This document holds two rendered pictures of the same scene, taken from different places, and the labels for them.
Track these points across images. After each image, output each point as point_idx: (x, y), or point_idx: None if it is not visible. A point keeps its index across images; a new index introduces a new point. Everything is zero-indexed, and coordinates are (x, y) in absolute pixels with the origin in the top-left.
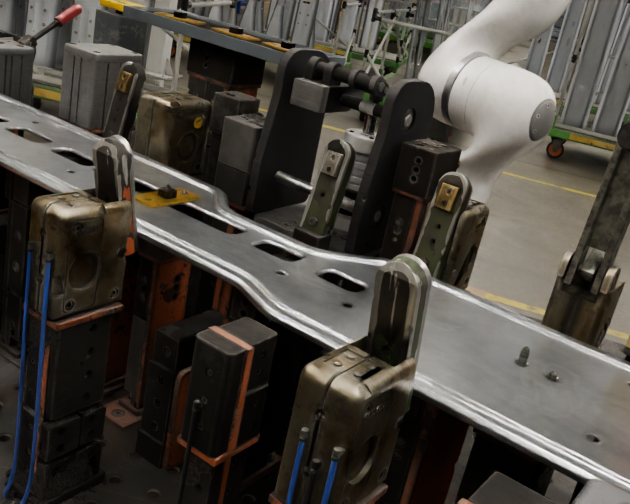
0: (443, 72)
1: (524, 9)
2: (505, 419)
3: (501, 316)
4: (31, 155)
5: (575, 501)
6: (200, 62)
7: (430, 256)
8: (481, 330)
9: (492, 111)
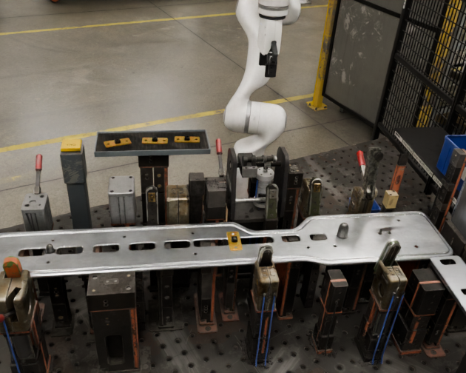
0: (242, 117)
1: (262, 81)
2: (402, 255)
3: (353, 217)
4: (171, 257)
5: (436, 267)
6: (147, 161)
7: (316, 206)
8: (360, 228)
9: (271, 128)
